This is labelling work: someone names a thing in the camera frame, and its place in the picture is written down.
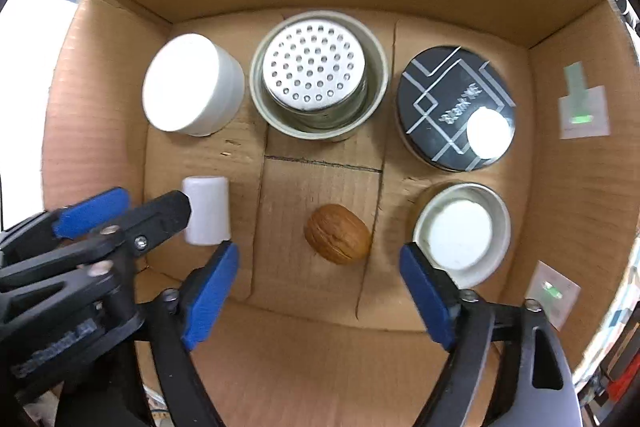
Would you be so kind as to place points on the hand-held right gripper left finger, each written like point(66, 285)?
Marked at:
point(210, 297)

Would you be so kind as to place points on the walnut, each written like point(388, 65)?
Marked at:
point(337, 234)

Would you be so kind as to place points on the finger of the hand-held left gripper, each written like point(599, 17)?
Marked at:
point(160, 214)
point(90, 209)

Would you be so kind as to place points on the white round jar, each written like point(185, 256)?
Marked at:
point(187, 82)

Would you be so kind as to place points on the black round patterned tin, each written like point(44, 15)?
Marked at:
point(445, 102)

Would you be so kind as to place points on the cardboard box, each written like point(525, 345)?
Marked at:
point(310, 187)

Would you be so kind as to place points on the small white bottle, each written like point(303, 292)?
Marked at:
point(207, 207)

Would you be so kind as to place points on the metal shaker with perforated lid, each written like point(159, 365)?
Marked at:
point(315, 67)

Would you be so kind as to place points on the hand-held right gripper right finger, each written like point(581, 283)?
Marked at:
point(425, 297)

